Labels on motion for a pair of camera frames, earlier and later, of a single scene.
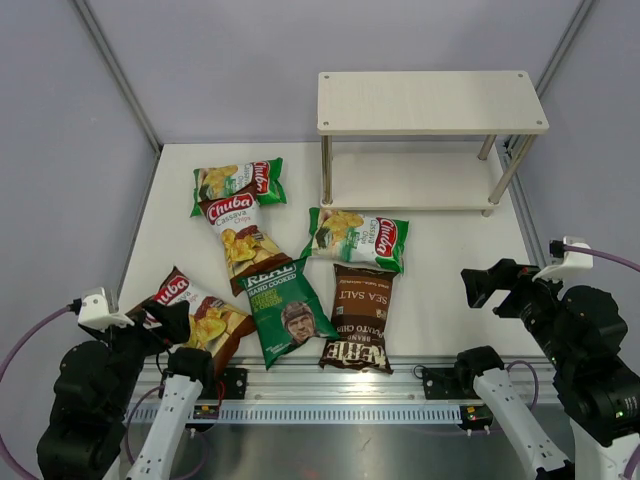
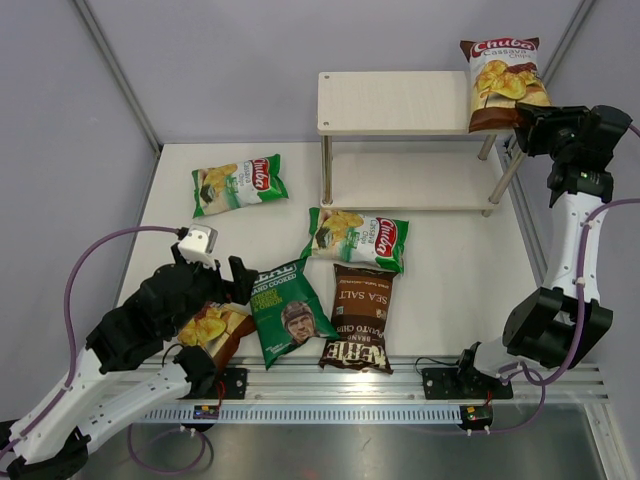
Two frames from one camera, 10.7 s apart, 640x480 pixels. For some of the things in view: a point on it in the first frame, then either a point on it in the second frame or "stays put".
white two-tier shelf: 432,140 stays put
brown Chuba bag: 249,245 to 504,75
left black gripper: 174,325 to 243,279
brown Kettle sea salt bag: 360,319 stays put
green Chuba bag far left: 266,177 stays put
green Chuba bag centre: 359,239 stays put
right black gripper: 505,273 to 531,138
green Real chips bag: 289,308 stays put
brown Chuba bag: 216,324 stays put
